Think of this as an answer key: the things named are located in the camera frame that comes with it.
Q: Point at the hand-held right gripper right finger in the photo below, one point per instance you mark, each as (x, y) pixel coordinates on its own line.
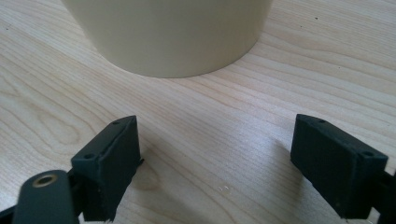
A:
(339, 168)

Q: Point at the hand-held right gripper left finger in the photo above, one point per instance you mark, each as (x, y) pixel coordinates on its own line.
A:
(109, 168)

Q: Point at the beige container with perforated insert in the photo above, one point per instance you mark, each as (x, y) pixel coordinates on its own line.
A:
(168, 37)

